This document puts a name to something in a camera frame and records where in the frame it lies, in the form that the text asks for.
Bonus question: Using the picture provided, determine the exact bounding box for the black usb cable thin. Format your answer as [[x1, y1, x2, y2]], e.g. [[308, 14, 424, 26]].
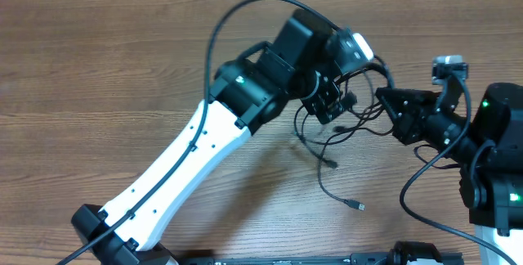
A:
[[300, 68, 394, 212]]

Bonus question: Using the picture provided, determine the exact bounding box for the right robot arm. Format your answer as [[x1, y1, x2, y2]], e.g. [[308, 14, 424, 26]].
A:
[[376, 77, 522, 264]]

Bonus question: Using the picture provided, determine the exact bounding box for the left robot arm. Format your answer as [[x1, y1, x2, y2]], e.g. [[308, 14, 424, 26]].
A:
[[71, 9, 373, 264]]

